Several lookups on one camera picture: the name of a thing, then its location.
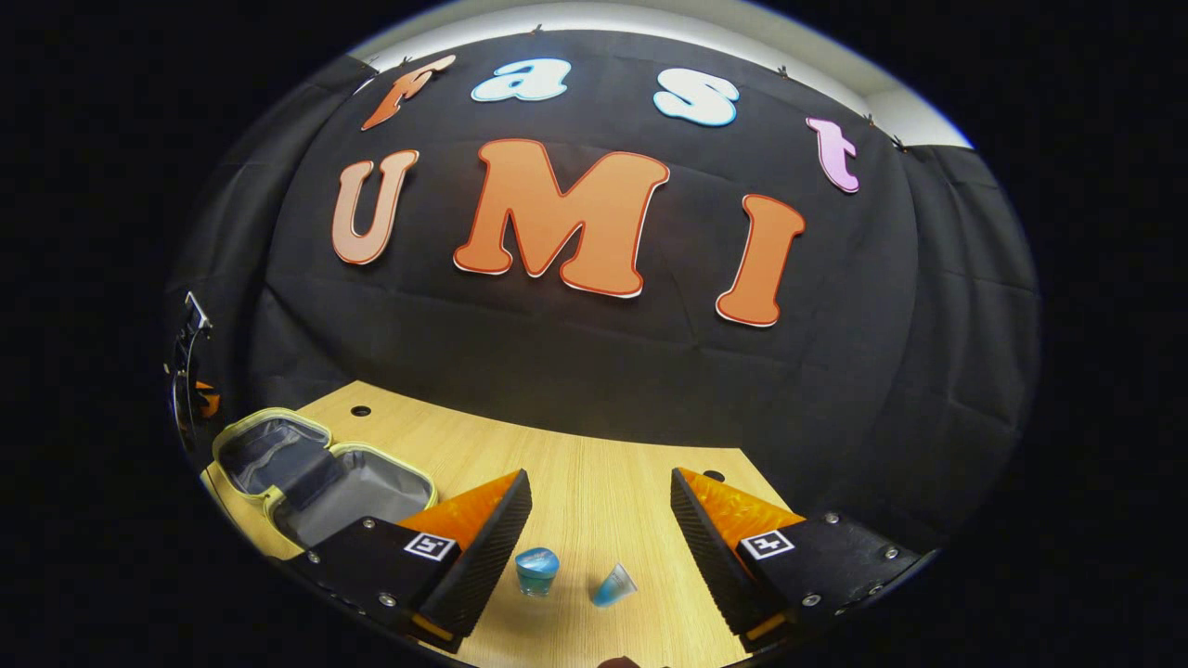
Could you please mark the white and blue cosmetic tube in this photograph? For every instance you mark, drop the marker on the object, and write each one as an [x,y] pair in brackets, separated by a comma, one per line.
[613,588]

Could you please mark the pale yellow small suitcase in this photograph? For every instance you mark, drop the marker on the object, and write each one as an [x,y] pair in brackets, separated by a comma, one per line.
[371,492]

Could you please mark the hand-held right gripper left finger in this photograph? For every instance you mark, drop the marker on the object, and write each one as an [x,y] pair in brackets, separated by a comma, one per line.
[483,557]

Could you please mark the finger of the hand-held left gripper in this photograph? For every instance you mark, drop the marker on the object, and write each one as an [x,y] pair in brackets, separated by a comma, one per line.
[209,401]

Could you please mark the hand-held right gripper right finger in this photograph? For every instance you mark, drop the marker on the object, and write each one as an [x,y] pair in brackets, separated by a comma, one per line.
[719,557]

